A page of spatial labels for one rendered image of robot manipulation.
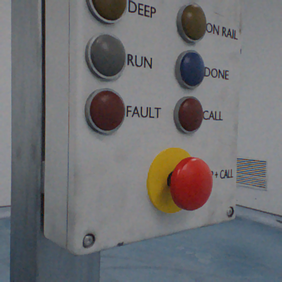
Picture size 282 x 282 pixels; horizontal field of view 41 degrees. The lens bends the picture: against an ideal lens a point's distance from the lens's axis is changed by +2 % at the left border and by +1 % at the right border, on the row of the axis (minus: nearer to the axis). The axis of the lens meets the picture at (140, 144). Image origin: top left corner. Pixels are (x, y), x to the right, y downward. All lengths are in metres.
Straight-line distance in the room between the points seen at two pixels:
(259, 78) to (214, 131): 3.48
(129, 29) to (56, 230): 0.15
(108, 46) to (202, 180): 0.12
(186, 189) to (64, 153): 0.09
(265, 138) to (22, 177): 3.46
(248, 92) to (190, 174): 3.61
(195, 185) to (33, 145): 0.13
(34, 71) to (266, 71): 3.51
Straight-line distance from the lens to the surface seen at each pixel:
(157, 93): 0.28
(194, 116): 0.30
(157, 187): 0.28
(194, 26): 0.30
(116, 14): 0.26
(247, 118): 3.85
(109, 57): 0.25
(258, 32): 3.90
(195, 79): 0.30
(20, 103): 0.33
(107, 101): 0.24
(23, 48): 0.33
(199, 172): 0.27
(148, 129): 0.28
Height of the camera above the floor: 0.90
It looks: 3 degrees down
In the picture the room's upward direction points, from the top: 1 degrees clockwise
